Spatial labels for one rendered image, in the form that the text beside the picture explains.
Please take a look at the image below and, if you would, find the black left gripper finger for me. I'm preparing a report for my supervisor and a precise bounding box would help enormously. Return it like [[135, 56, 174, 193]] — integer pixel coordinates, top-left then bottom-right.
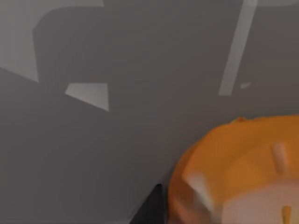
[[131, 183, 167, 224]]

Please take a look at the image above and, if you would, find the orange bottle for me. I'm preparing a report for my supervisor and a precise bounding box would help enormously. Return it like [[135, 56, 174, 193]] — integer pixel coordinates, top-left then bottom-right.
[[167, 113, 299, 224]]

